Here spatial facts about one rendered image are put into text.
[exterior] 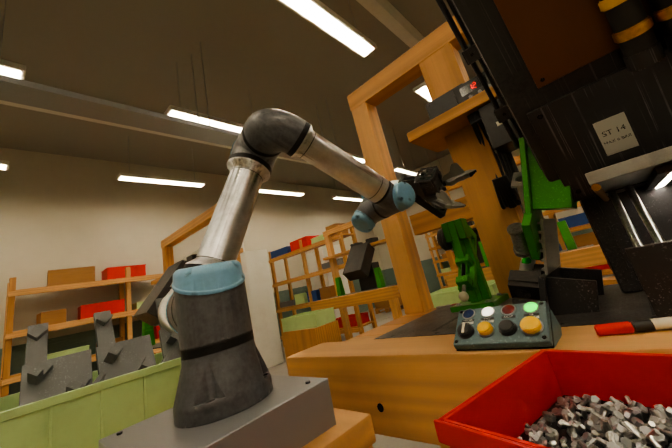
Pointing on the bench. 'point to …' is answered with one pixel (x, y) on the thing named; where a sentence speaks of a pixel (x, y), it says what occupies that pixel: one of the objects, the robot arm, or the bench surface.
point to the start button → (530, 325)
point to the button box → (551, 330)
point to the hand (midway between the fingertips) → (472, 189)
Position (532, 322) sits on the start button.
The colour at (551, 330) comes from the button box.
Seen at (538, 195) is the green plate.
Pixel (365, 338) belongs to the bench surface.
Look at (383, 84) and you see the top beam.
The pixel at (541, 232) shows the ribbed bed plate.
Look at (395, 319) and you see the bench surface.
